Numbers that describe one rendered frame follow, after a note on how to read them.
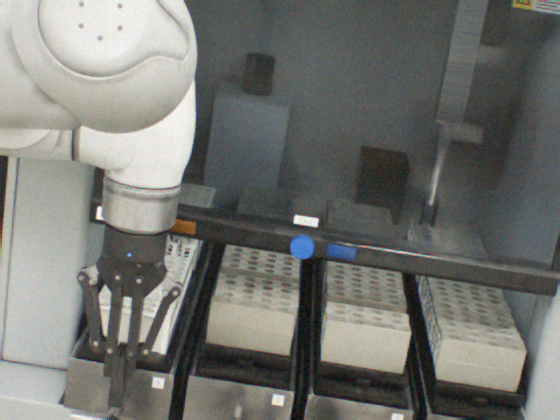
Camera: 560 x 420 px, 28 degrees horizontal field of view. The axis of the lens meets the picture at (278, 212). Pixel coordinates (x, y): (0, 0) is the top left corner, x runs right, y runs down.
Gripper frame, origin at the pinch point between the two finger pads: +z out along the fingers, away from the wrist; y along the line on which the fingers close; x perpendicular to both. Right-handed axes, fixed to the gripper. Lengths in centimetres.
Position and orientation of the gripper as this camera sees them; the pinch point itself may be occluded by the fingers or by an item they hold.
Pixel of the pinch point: (118, 376)
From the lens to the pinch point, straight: 140.3
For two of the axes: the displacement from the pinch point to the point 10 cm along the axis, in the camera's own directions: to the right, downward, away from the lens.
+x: -0.4, 3.0, -9.5
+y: -9.9, -1.6, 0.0
